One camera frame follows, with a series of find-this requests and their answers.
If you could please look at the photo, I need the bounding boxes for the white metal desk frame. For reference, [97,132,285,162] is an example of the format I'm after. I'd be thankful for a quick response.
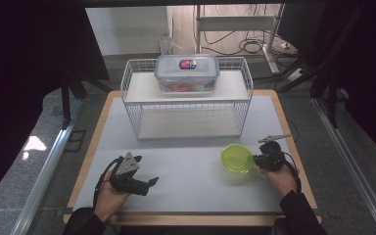
[194,3,287,75]

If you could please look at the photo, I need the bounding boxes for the white power strip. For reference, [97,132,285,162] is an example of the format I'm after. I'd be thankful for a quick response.
[287,68,306,83]

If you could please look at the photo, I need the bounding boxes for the black floor cables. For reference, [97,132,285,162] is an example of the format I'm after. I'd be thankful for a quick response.
[202,30,275,57]

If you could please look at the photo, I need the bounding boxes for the clear spray bottle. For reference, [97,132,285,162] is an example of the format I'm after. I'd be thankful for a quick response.
[159,31,183,56]

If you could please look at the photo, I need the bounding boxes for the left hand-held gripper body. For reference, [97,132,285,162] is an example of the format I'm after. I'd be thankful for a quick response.
[109,152,151,197]

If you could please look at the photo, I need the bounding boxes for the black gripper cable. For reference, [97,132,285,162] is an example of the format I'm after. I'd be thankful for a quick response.
[282,151,303,194]
[92,157,122,209]

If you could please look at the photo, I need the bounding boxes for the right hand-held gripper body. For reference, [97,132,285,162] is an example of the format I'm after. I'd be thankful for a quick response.
[258,133,292,172]

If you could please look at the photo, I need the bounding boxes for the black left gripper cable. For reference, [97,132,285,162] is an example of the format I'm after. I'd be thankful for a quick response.
[92,157,122,209]

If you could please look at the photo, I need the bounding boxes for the person's left hand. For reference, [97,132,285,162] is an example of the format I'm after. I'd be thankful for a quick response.
[93,169,132,223]

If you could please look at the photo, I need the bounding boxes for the aluminium rail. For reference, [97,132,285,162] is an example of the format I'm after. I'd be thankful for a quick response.
[311,96,376,235]
[11,97,84,235]

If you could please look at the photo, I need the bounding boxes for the clear storage box blue-rimmed lid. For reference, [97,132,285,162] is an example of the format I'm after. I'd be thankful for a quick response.
[154,54,220,94]

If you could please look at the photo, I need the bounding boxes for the dark curtain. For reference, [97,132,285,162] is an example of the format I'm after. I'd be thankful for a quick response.
[0,0,111,210]
[309,0,376,165]

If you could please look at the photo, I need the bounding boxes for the black metal stand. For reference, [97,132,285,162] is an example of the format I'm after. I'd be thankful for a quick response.
[59,64,90,129]

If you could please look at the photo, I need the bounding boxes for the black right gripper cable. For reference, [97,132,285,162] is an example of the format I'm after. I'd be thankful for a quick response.
[282,151,303,194]

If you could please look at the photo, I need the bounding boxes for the person's right hand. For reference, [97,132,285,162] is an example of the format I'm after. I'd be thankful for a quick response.
[259,163,298,198]

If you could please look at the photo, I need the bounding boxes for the white wire rack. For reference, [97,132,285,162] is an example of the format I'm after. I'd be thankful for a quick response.
[120,56,255,141]

